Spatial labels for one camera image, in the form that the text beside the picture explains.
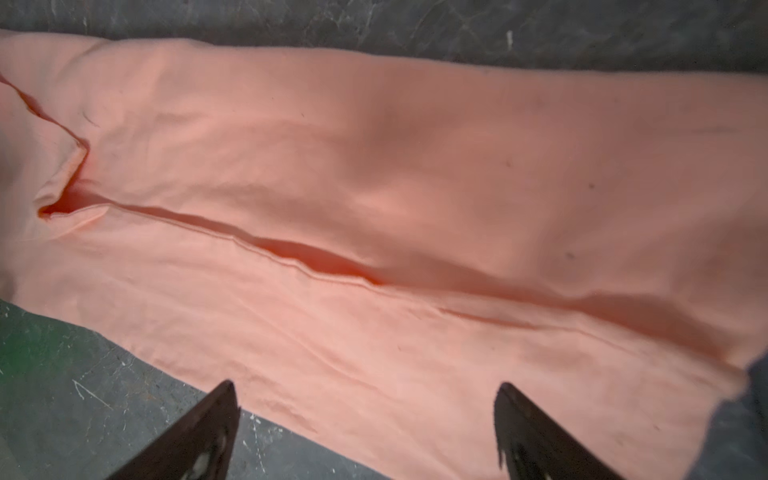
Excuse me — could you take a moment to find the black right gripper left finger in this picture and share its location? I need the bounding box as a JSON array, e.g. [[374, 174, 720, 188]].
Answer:
[[109, 380, 240, 480]]

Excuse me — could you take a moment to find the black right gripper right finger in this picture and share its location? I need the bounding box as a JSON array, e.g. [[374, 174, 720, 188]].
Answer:
[[493, 382, 622, 480]]

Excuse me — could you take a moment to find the pink graphic t-shirt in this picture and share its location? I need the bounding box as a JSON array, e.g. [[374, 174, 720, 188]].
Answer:
[[1, 31, 767, 479]]

